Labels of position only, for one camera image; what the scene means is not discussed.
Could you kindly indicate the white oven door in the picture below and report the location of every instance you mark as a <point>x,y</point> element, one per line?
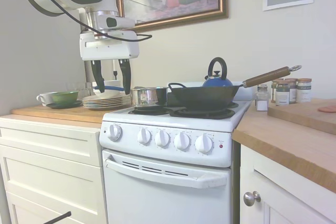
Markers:
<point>157,203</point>

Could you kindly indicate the glass spice jar tan lid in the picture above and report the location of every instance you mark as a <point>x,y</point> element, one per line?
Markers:
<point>293,90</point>
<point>282,95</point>
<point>304,91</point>
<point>273,90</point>

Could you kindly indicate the white burner knob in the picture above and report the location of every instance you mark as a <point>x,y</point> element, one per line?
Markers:
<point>144,136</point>
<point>162,139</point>
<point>204,144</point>
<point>182,142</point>

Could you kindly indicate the dark saucer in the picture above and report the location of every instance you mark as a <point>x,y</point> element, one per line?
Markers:
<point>65,105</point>

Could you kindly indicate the white bowl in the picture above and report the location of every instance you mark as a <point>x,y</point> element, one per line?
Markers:
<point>113,83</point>
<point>113,93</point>

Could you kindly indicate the cream dinner plate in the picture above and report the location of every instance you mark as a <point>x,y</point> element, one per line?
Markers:
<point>105,102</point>
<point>113,98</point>
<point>105,108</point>
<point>105,105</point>

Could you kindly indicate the white cup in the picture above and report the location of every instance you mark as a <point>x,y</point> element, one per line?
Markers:
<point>44,98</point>

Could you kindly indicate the large white oven knob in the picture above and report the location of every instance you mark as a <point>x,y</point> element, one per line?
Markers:
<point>114,132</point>

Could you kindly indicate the large black coil burner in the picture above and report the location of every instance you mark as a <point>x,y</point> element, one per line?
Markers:
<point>204,114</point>

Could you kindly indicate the wooden cutting board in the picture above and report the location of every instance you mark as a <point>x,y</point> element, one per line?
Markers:
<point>302,116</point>

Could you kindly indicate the white electric stove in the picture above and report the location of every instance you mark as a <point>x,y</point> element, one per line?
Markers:
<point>168,123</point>

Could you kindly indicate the round metal cabinet knob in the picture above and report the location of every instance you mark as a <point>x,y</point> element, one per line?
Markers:
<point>250,199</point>

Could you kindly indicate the black rod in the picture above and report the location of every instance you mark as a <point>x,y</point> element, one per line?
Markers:
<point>60,216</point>

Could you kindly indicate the white door cabinet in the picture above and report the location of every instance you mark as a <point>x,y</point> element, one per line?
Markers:
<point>252,171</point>

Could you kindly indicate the green bowl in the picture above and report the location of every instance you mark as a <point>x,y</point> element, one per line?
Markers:
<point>64,96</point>

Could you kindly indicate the clear drinking glass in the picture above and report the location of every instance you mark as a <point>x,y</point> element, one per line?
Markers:
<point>86,89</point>

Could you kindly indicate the small glass shaker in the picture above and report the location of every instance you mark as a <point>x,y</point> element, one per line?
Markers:
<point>261,100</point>

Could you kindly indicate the black coil stove burner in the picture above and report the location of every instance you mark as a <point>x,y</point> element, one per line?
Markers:
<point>234,105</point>
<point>147,110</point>

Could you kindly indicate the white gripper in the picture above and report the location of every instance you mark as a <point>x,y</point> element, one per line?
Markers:
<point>110,48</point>

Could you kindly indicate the white drawer cabinet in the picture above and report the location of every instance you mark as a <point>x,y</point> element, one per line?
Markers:
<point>52,161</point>

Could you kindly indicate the red round silicone piece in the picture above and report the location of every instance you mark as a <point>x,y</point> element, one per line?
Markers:
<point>328,109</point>

